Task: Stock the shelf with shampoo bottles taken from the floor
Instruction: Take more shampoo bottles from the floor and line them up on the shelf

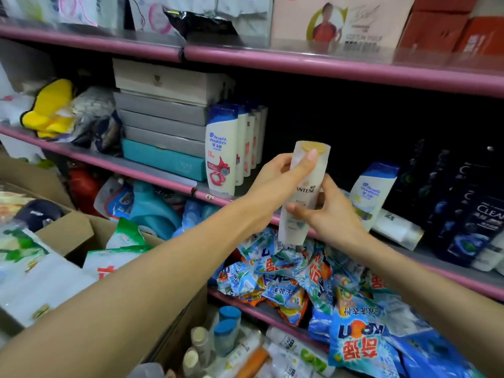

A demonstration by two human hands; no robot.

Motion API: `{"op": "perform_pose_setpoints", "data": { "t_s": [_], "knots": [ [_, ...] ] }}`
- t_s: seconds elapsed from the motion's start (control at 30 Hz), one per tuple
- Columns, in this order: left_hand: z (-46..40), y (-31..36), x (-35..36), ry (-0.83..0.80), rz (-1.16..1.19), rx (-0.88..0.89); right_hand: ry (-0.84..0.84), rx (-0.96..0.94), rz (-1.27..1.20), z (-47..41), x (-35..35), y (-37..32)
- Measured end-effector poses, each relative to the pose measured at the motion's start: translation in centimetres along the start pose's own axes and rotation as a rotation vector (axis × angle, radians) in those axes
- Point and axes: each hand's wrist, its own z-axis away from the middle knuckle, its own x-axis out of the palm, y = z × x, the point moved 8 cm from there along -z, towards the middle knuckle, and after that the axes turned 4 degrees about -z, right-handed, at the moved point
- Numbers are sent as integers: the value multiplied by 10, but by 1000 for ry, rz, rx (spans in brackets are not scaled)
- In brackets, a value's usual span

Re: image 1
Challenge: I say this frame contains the person's right forearm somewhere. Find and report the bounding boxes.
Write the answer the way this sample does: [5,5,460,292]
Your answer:
[346,230,504,378]

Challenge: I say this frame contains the small bottle blue cap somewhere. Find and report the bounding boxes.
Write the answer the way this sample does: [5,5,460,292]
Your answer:
[213,319,238,357]
[218,306,242,331]

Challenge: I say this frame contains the blue detergent jug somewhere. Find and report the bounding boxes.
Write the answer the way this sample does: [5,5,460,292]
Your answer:
[129,180,182,240]

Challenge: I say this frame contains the red carton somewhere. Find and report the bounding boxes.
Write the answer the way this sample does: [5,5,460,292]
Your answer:
[455,15,504,57]
[398,0,479,53]

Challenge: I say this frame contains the dark blue cap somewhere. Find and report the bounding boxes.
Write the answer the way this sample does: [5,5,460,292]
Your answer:
[13,199,66,233]

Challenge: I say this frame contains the person's left hand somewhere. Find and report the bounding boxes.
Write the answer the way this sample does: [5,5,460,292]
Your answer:
[246,149,319,234]

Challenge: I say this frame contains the white shampoo bottle yellow label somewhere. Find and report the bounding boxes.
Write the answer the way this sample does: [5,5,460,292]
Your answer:
[348,161,400,232]

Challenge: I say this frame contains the black plastic bag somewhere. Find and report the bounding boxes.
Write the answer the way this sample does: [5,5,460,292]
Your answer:
[162,8,238,40]

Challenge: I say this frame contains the white shampoo bottle gold cap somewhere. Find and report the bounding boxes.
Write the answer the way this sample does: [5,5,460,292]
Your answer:
[277,140,331,246]

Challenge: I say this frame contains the red plastic container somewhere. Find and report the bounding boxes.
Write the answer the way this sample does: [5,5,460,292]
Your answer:
[68,164,104,216]

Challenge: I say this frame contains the orange tube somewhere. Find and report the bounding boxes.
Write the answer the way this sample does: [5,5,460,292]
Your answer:
[235,346,271,378]

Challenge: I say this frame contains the clear plastic bag of goods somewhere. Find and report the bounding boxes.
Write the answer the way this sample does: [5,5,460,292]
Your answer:
[57,86,123,154]

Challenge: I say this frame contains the white shampoo bottle blue cap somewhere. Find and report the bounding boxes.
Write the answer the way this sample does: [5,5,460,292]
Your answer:
[242,101,256,177]
[205,104,239,199]
[230,101,249,186]

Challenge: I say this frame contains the light blue bottle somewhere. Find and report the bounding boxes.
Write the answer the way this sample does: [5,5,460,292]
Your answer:
[173,200,222,237]

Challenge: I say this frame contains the yellow plush cloth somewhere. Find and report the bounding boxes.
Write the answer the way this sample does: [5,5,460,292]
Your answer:
[21,78,76,139]

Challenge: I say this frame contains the white pink packets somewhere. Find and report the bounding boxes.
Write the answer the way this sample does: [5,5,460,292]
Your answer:
[0,0,272,36]

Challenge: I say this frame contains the beige carton with portrait print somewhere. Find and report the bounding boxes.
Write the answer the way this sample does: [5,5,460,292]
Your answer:
[271,0,416,50]

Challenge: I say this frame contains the pile of blue detergent packets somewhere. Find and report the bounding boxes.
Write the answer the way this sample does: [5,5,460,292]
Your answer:
[217,226,487,378]

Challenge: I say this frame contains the row of black shampoo bottles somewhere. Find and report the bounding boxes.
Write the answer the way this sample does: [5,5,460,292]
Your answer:
[388,138,504,268]

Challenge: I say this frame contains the brown cardboard box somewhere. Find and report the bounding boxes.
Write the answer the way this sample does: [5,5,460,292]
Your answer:
[0,153,209,368]

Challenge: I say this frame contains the person's right hand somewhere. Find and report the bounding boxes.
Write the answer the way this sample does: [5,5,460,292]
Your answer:
[285,173,371,254]

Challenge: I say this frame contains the pink metal shelf rack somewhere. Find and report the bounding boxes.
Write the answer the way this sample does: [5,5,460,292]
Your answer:
[0,19,504,351]

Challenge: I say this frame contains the small bottle cream cap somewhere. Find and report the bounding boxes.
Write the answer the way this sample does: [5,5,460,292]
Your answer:
[191,327,212,367]
[182,347,202,377]

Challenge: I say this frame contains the teal flat gift box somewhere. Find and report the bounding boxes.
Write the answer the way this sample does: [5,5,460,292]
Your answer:
[121,139,208,182]

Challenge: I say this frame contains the grey flat gift box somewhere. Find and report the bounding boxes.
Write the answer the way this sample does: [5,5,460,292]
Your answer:
[124,126,206,159]
[113,91,209,126]
[117,110,207,142]

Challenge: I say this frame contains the person's left forearm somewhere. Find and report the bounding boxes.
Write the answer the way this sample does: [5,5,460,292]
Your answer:
[0,193,272,378]

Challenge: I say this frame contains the white blue refill pouch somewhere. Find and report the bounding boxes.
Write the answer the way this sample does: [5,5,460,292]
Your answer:
[94,176,135,222]

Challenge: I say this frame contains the white conditioner bottle gold cap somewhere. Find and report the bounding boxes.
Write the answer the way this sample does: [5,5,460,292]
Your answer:
[372,208,425,251]

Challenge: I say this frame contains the white green tube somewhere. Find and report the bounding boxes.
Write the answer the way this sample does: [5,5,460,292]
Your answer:
[266,327,336,377]

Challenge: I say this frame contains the white flat gift box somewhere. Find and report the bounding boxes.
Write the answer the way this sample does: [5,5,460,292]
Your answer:
[112,58,235,107]

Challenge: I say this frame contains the green white detergent packet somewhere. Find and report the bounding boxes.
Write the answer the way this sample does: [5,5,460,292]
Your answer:
[106,217,147,249]
[0,226,51,274]
[82,245,154,281]

